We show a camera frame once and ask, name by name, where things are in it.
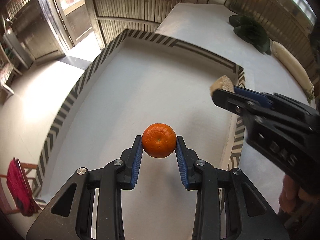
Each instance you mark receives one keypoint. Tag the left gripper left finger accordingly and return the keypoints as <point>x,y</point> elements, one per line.
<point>91,201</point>

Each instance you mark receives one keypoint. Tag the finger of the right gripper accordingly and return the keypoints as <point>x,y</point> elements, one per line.
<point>253,95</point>
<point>229,101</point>

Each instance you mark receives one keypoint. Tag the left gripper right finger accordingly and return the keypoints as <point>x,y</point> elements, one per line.
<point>248,214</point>

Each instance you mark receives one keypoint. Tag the orange tangerine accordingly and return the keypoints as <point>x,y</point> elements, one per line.
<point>159,140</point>

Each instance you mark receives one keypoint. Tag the right hand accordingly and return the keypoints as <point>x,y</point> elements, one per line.
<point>290,194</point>

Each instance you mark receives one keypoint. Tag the red cloth on chair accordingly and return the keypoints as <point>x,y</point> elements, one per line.
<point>19,187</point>

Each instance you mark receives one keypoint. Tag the white wrapped daikon radish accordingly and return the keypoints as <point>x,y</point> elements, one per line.
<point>295,69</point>

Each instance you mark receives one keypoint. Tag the wooden chair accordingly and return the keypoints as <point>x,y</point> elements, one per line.
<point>8,206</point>

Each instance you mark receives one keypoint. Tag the green leafy vegetable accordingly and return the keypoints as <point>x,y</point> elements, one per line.
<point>252,32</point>

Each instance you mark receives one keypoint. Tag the striped black white tray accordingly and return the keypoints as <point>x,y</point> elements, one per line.
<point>138,79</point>

